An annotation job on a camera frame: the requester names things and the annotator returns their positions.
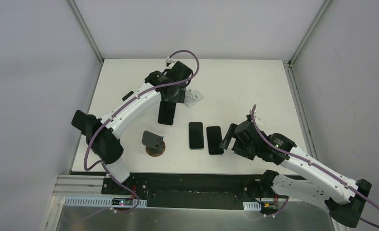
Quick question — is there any black phone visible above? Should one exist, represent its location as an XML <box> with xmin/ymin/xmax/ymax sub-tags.
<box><xmin>157</xmin><ymin>101</ymin><xmax>176</xmax><ymax>126</ymax></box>
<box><xmin>206</xmin><ymin>126</ymin><xmax>224</xmax><ymax>155</ymax></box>

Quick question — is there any dark phone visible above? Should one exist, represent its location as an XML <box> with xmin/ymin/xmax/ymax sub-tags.
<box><xmin>188</xmin><ymin>122</ymin><xmax>205</xmax><ymax>150</ymax></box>

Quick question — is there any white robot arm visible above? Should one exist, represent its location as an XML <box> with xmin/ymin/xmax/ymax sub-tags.
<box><xmin>71</xmin><ymin>71</ymin><xmax>194</xmax><ymax>182</ymax></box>

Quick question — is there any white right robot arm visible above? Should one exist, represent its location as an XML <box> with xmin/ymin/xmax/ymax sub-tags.
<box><xmin>219</xmin><ymin>119</ymin><xmax>372</xmax><ymax>228</ymax></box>

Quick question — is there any silver metal phone stand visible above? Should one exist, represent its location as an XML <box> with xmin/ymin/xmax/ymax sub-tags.
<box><xmin>184</xmin><ymin>89</ymin><xmax>204</xmax><ymax>108</ymax></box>

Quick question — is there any black folding phone stand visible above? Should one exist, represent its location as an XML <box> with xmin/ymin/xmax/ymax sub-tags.
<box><xmin>122</xmin><ymin>91</ymin><xmax>135</xmax><ymax>102</ymax></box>

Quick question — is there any grey stand with brown base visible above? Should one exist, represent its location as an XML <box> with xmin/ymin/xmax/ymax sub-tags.
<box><xmin>142</xmin><ymin>130</ymin><xmax>166</xmax><ymax>157</ymax></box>

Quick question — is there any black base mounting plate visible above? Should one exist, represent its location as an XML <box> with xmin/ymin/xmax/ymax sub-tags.
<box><xmin>101</xmin><ymin>173</ymin><xmax>280</xmax><ymax>210</ymax></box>

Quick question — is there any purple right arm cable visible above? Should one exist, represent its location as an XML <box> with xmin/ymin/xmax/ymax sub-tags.
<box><xmin>250</xmin><ymin>104</ymin><xmax>379</xmax><ymax>231</ymax></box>

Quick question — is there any aluminium frame rail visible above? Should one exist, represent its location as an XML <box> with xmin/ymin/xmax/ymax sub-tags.
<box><xmin>52</xmin><ymin>175</ymin><xmax>104</xmax><ymax>196</ymax></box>

